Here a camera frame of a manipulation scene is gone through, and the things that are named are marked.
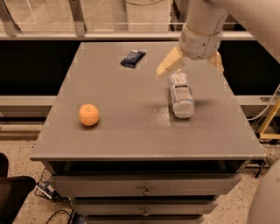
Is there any top drawer knob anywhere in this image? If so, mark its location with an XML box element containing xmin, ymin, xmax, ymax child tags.
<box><xmin>142</xmin><ymin>187</ymin><xmax>151</xmax><ymax>196</ymax></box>

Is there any metal glass railing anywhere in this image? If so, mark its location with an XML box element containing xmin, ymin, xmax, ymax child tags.
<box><xmin>0</xmin><ymin>0</ymin><xmax>255</xmax><ymax>41</ymax></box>

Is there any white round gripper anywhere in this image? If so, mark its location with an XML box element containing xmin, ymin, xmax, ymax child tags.
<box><xmin>156</xmin><ymin>25</ymin><xmax>224</xmax><ymax>78</ymax></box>

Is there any clear plastic water bottle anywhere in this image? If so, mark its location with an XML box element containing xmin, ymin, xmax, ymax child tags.
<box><xmin>170</xmin><ymin>69</ymin><xmax>195</xmax><ymax>119</ymax></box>

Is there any dark blue snack packet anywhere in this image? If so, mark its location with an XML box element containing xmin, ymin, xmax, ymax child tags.
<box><xmin>121</xmin><ymin>50</ymin><xmax>145</xmax><ymax>68</ymax></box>

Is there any black floor cable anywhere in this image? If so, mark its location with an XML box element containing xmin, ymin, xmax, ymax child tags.
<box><xmin>45</xmin><ymin>209</ymin><xmax>77</xmax><ymax>224</ymax></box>

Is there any grey drawer cabinet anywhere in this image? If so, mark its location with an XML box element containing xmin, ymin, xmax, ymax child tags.
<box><xmin>31</xmin><ymin>42</ymin><xmax>265</xmax><ymax>224</ymax></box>

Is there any orange fruit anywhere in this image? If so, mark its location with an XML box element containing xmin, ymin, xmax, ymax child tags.
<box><xmin>79</xmin><ymin>104</ymin><xmax>100</xmax><ymax>126</ymax></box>

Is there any black office chair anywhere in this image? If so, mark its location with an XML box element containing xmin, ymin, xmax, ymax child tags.
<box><xmin>0</xmin><ymin>153</ymin><xmax>36</xmax><ymax>224</ymax></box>

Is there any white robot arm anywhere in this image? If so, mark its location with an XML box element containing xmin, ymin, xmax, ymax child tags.
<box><xmin>156</xmin><ymin>0</ymin><xmax>280</xmax><ymax>78</ymax></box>

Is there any yellow metal frame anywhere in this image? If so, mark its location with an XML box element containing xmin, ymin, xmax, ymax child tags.
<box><xmin>257</xmin><ymin>97</ymin><xmax>280</xmax><ymax>140</ymax></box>

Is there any small device on floor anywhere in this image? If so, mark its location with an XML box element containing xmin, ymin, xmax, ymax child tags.
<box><xmin>36</xmin><ymin>181</ymin><xmax>59</xmax><ymax>200</ymax></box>

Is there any drawer knob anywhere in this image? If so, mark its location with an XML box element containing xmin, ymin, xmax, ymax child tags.
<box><xmin>142</xmin><ymin>209</ymin><xmax>150</xmax><ymax>217</ymax></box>
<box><xmin>142</xmin><ymin>187</ymin><xmax>151</xmax><ymax>196</ymax></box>

